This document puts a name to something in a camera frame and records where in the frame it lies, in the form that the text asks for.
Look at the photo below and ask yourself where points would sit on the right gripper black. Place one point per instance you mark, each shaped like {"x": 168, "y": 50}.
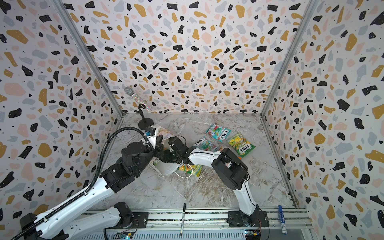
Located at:
{"x": 167, "y": 154}

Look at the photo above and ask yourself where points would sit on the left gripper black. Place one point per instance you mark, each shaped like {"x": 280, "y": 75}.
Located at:
{"x": 159, "y": 146}

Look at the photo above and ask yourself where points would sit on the white patterned paper bag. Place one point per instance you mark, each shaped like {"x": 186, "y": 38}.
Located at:
{"x": 158, "y": 163}

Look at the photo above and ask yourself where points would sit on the green apple tea candy bag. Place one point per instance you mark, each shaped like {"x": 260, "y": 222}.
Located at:
{"x": 191, "y": 169}

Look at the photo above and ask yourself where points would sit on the teal cherry candy bag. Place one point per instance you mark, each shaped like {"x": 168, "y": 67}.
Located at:
{"x": 206, "y": 145}

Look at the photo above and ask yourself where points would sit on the teal mint candy bag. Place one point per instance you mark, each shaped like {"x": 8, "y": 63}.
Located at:
{"x": 218, "y": 132}

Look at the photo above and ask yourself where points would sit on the yellow green candy bag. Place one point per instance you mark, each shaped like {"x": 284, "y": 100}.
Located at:
{"x": 241, "y": 145}

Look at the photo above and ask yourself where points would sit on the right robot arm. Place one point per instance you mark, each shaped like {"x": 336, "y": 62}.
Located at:
{"x": 232, "y": 172}

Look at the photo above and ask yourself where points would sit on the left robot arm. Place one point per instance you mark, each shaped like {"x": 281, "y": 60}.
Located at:
{"x": 63, "y": 223}

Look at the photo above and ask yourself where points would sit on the black microphone stand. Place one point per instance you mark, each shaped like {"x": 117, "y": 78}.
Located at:
{"x": 144, "y": 122}

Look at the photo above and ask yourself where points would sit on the black marker pen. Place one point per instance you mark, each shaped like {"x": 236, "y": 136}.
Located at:
{"x": 183, "y": 219}

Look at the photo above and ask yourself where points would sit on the glitter microphone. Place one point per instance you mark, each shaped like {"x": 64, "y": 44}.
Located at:
{"x": 130, "y": 92}

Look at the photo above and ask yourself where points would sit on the green circuit board left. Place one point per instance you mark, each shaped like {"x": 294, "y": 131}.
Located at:
{"x": 124, "y": 236}

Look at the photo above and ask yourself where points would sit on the circuit board right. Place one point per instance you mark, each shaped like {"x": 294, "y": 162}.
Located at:
{"x": 252, "y": 234}

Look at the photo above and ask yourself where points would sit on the blue marker pen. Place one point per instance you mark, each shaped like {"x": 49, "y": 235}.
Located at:
{"x": 282, "y": 220}

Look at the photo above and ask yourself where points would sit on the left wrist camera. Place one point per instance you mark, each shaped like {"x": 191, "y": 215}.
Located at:
{"x": 151, "y": 133}

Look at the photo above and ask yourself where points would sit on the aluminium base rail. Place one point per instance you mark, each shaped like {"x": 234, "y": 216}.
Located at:
{"x": 208, "y": 224}

